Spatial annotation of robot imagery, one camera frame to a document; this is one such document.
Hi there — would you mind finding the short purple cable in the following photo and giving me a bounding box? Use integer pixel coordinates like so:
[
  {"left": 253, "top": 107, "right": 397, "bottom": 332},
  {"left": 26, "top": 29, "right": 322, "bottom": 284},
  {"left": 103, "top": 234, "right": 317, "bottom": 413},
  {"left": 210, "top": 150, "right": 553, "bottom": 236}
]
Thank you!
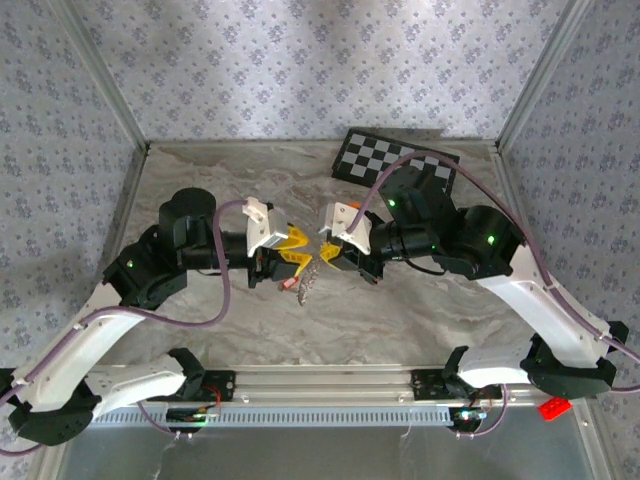
[
  {"left": 452, "top": 382, "right": 510, "bottom": 441},
  {"left": 137, "top": 399, "right": 224, "bottom": 442}
]

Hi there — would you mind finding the aluminium frame post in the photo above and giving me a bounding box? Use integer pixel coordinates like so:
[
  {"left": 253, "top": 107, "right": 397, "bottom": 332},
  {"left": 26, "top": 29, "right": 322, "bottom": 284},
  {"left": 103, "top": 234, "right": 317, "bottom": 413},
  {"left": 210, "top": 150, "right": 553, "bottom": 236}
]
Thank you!
[
  {"left": 49, "top": 0, "right": 152, "bottom": 154},
  {"left": 493, "top": 0, "right": 595, "bottom": 154}
]

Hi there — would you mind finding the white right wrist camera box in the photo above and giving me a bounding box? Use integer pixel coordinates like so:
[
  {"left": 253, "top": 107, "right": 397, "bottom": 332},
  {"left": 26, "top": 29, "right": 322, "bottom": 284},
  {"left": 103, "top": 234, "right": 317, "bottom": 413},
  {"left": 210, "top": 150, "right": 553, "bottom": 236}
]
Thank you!
[{"left": 318, "top": 201, "right": 374, "bottom": 249}]

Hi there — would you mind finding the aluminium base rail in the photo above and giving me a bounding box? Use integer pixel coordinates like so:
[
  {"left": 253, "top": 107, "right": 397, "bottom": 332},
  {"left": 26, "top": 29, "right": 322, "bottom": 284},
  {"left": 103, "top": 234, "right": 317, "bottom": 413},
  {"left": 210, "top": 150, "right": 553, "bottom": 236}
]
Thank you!
[{"left": 92, "top": 363, "right": 596, "bottom": 407}]

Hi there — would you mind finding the grey slotted cable duct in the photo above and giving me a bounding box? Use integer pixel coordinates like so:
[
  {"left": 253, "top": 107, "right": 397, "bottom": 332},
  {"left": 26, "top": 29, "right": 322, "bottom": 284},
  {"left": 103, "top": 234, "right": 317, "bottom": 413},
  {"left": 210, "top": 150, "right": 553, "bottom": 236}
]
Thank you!
[{"left": 102, "top": 403, "right": 454, "bottom": 429}]

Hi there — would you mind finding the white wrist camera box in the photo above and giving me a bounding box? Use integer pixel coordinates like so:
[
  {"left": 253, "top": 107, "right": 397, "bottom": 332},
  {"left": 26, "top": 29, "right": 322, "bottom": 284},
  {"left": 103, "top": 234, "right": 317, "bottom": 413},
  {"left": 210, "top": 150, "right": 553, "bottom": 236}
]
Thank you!
[
  {"left": 318, "top": 201, "right": 374, "bottom": 249},
  {"left": 242, "top": 197, "right": 290, "bottom": 251}
]

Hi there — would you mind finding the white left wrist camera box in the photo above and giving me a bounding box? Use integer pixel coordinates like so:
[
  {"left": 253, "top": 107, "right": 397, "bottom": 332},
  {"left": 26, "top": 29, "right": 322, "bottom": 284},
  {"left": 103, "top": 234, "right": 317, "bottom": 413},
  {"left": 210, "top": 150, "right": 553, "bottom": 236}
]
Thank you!
[{"left": 242, "top": 197, "right": 290, "bottom": 251}]

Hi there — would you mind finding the red toy brick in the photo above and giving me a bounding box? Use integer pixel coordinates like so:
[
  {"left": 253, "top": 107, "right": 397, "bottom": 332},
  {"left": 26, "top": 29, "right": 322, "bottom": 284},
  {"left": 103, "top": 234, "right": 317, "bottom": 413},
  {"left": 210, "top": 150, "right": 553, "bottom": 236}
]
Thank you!
[{"left": 537, "top": 393, "right": 574, "bottom": 423}]

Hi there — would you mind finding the silver keyring with chain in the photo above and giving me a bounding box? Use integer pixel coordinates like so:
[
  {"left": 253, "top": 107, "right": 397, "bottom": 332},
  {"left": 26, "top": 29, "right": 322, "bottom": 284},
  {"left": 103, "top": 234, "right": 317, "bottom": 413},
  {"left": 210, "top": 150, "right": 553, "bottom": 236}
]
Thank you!
[{"left": 298, "top": 260, "right": 322, "bottom": 307}]

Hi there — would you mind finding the small controller board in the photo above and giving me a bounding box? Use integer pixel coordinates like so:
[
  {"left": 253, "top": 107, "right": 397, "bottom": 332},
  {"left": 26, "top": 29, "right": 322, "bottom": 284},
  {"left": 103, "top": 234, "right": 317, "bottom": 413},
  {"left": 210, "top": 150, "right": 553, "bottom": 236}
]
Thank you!
[
  {"left": 449, "top": 407, "right": 489, "bottom": 426},
  {"left": 167, "top": 407, "right": 221, "bottom": 426}
]

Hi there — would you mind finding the black and white checkerboard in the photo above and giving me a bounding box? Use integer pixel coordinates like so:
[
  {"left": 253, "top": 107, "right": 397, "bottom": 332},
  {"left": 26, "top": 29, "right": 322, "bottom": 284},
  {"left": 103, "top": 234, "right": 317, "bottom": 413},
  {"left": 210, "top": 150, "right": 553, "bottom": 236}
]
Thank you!
[{"left": 329, "top": 127, "right": 461, "bottom": 209}]

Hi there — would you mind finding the sheet metal shelf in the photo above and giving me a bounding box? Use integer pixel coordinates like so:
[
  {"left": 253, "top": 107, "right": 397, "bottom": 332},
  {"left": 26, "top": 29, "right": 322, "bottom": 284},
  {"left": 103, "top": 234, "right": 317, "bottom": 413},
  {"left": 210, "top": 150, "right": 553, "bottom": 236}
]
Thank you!
[{"left": 39, "top": 399, "right": 609, "bottom": 480}]

